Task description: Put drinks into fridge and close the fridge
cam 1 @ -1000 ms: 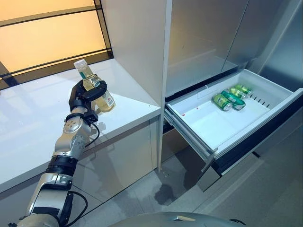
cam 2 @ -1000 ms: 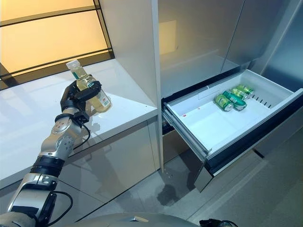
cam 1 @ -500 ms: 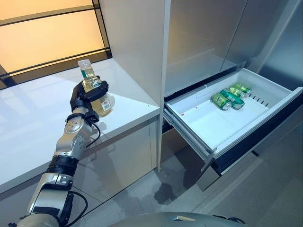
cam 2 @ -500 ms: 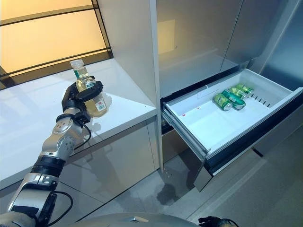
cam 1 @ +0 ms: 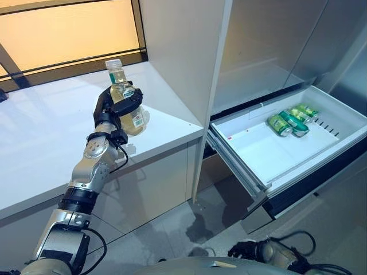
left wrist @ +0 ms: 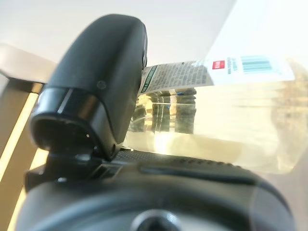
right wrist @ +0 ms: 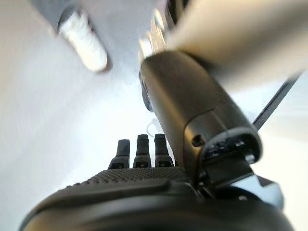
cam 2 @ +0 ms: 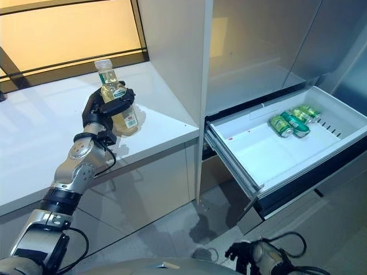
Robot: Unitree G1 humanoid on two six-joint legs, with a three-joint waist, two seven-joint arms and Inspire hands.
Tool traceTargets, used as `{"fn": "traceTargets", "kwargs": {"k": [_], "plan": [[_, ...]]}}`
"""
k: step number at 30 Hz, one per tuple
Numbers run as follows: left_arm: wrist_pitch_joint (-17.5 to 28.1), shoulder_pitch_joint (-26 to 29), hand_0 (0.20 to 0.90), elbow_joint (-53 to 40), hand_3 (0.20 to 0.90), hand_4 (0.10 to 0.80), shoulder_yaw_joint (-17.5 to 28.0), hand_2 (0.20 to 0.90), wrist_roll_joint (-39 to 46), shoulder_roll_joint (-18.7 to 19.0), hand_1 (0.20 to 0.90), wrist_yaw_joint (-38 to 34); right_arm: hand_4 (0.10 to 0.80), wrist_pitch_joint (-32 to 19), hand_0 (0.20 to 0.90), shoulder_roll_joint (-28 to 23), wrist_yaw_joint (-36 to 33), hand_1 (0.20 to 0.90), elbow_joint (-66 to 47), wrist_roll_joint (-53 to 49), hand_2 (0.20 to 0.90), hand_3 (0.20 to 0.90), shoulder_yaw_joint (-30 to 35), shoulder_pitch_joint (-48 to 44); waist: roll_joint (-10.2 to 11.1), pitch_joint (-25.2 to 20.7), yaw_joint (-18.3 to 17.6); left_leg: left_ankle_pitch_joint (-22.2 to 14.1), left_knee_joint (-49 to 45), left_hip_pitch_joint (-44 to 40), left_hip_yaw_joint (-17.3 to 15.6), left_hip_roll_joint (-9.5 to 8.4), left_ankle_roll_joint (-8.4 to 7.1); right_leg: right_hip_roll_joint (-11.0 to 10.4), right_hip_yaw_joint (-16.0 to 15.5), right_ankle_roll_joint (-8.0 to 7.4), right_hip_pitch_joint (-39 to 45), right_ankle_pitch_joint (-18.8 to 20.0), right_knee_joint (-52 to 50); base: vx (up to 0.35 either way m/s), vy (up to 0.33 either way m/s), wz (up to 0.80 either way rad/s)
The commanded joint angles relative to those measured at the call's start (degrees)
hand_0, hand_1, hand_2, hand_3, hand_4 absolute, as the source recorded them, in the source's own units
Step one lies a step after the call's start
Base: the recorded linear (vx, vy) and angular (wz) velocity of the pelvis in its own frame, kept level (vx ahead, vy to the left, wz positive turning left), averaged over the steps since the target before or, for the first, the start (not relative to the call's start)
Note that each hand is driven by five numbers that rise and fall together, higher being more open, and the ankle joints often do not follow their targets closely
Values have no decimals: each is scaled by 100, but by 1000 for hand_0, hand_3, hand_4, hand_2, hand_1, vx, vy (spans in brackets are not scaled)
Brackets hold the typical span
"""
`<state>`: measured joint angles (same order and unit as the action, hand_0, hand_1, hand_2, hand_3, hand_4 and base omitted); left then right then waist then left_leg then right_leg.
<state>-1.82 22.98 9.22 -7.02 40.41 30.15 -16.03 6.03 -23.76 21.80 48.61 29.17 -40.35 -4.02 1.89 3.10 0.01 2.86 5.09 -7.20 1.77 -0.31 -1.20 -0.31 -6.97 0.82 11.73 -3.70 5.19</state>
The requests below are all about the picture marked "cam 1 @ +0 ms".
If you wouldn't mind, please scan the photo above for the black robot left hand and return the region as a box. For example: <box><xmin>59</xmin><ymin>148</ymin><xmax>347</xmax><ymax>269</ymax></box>
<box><xmin>93</xmin><ymin>85</ymin><xmax>144</xmax><ymax>131</ymax></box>

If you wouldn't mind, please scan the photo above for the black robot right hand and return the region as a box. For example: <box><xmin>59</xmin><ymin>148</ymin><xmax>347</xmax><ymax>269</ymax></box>
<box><xmin>228</xmin><ymin>240</ymin><xmax>269</xmax><ymax>263</ymax></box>

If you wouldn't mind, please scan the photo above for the yellow drink bottle white cap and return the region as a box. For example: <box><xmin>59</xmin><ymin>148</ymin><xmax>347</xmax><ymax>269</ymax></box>
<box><xmin>104</xmin><ymin>58</ymin><xmax>150</xmax><ymax>137</ymax></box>

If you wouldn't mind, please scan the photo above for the white fridge drawer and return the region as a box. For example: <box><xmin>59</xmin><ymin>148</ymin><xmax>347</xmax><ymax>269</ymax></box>
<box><xmin>208</xmin><ymin>85</ymin><xmax>367</xmax><ymax>213</ymax></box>

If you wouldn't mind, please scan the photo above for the stainless steel fridge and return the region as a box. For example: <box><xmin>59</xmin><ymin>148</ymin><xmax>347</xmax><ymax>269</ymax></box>
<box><xmin>209</xmin><ymin>0</ymin><xmax>367</xmax><ymax>235</ymax></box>

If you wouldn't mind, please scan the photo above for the silver robot torso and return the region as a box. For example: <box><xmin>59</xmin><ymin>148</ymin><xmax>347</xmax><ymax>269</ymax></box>
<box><xmin>134</xmin><ymin>256</ymin><xmax>287</xmax><ymax>275</ymax></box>

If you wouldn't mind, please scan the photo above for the black framed lit yellow panel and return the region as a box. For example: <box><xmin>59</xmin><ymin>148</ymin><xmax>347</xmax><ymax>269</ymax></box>
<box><xmin>0</xmin><ymin>0</ymin><xmax>149</xmax><ymax>92</ymax></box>

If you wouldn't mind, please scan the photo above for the tall white cabinet panel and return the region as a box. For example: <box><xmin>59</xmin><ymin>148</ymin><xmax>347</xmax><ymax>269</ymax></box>
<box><xmin>139</xmin><ymin>0</ymin><xmax>233</xmax><ymax>203</ymax></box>

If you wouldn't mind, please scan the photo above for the light green drink can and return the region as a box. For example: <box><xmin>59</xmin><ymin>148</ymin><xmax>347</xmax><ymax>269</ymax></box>
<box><xmin>291</xmin><ymin>104</ymin><xmax>319</xmax><ymax>123</ymax></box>
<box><xmin>268</xmin><ymin>113</ymin><xmax>293</xmax><ymax>137</ymax></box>

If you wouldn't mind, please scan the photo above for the dark green drink can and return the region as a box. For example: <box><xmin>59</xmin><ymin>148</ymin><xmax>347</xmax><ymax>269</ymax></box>
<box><xmin>278</xmin><ymin>110</ymin><xmax>310</xmax><ymax>138</ymax></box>

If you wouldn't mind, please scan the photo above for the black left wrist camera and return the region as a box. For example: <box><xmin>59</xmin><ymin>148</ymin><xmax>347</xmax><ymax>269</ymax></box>
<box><xmin>110</xmin><ymin>129</ymin><xmax>128</xmax><ymax>146</ymax></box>

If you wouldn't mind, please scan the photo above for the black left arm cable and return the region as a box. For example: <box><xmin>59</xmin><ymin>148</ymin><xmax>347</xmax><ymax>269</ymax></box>
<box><xmin>85</xmin><ymin>143</ymin><xmax>130</xmax><ymax>275</ymax></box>

